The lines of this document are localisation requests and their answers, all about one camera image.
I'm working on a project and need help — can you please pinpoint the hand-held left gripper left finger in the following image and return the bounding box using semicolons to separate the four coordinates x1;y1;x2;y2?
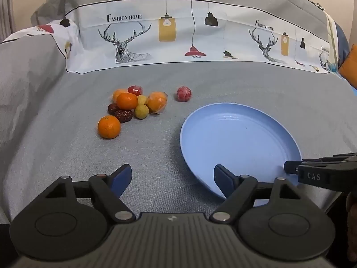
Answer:
39;164;134;224

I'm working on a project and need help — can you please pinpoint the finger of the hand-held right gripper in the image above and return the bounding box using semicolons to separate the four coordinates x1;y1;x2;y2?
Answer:
284;153;357;175

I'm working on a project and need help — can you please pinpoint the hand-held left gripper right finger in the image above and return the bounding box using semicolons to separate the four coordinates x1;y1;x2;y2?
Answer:
210;164;307;224

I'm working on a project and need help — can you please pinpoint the light blue plate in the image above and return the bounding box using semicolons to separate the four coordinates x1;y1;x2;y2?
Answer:
180;102;304;207

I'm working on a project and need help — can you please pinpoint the bare tangerine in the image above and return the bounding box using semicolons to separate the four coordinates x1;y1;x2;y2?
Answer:
97;115;121;139
116;93;139;111

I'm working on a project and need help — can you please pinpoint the plastic-wrapped orange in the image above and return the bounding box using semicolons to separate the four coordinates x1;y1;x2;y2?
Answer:
112;89;129;103
147;91;168;114

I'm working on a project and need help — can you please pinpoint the grey bedsheet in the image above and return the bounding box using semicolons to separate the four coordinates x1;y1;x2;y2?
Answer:
0;35;357;229

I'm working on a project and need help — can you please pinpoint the red fruit in foam net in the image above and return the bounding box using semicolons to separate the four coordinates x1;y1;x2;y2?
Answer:
176;86;193;102

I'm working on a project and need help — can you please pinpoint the orange pillow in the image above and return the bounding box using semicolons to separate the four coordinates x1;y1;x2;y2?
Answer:
338;43;357;88

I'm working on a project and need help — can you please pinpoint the blue pillow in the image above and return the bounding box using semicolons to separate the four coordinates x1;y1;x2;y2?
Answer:
333;21;351;69

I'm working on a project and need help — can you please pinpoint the deer and lamp printed blanket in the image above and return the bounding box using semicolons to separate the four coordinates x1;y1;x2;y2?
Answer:
0;0;349;75

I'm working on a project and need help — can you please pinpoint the grey curtain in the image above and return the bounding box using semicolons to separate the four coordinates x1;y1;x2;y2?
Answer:
0;0;18;43

